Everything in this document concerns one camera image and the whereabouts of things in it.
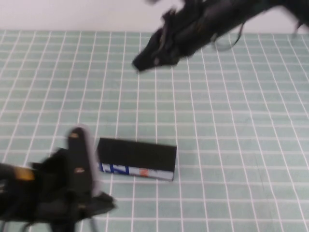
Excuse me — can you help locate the left wrist camera black silver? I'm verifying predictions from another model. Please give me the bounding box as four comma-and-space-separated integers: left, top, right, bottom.
65, 124, 103, 197

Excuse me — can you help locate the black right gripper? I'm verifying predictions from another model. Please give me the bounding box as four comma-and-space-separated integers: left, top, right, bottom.
132, 13, 218, 74

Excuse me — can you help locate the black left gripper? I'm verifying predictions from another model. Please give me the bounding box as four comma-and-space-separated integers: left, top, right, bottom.
30, 148, 118, 223

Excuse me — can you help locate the black glasses case printed side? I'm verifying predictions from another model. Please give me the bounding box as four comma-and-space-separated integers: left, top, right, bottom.
96, 137, 179, 182

